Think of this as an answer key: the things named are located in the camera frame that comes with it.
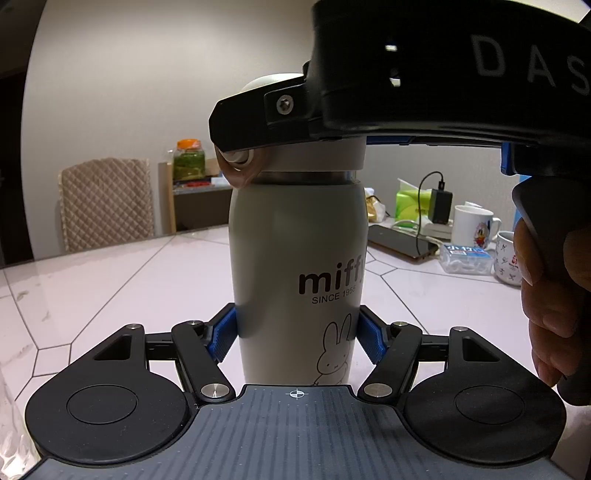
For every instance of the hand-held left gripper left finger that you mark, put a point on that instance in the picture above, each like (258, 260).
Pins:
(221, 332)

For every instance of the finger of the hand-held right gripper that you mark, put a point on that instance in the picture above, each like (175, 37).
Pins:
(244, 124)

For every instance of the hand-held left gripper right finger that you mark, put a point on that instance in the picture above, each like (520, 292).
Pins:
(371, 334)

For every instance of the cream bottle cap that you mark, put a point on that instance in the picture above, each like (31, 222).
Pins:
(314, 157)

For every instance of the cream insulated bottle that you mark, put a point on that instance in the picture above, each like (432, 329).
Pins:
(277, 240)

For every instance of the person's right hand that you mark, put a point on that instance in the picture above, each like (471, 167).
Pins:
(563, 323)

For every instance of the green pickle jar orange lid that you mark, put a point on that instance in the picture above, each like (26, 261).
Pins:
(189, 161)

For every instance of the red chili pack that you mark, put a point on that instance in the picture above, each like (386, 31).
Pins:
(196, 183)

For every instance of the black smartphone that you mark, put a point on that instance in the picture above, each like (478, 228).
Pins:
(397, 242)

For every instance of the wooden shelf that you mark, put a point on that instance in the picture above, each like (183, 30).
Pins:
(165, 198)

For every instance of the green tissue pack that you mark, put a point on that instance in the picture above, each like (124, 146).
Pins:
(406, 203)

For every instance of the clear plastic box blue label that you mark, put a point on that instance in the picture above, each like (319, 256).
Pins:
(466, 258)

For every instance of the white power strip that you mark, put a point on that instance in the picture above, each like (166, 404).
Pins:
(441, 229)

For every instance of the plastic bag of bread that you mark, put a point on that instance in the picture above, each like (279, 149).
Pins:
(375, 207)

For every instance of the white cartoon mug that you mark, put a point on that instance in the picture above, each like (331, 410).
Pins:
(466, 226)

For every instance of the white patterned mug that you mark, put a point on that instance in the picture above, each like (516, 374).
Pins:
(505, 263)

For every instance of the beige quilted chair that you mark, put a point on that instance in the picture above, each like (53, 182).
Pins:
(106, 203)

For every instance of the dark door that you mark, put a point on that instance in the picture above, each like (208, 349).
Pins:
(9, 184)

